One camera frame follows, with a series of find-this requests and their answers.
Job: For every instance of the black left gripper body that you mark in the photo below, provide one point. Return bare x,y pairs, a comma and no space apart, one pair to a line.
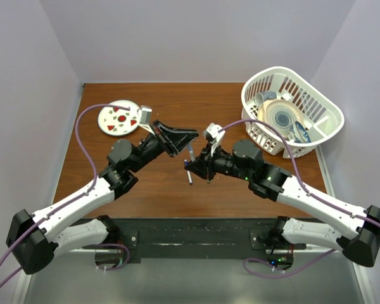
152,150

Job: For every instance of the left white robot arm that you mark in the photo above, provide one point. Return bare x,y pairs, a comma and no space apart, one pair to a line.
36,238

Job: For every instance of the white blue marker pen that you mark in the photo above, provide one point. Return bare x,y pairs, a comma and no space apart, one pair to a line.
188,173

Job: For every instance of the white plastic dish basket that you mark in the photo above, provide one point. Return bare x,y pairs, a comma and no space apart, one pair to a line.
322,118

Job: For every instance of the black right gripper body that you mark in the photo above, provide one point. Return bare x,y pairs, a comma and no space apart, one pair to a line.
223,162

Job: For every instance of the grey blue cup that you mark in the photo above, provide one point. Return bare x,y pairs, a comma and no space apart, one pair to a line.
263,96

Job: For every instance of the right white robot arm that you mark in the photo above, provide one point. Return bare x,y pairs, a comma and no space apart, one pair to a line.
340,226

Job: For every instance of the blue white patterned bowl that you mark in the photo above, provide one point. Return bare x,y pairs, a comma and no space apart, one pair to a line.
298,134

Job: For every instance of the white watermelon pattern plate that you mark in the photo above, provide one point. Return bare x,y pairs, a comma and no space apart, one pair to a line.
120,119

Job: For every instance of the beige stacked plates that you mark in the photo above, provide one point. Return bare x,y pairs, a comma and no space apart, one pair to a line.
280,114

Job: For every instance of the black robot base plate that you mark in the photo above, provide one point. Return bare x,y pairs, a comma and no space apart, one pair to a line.
197,238

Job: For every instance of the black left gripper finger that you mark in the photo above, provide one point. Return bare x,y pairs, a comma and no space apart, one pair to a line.
179,140
173,130

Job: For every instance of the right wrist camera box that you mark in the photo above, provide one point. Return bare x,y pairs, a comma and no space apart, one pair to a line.
214,134

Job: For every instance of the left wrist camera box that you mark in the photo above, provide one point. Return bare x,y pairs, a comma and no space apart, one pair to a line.
144,114

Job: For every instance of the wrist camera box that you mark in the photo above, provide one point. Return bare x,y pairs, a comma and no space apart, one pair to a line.
214,134
144,114

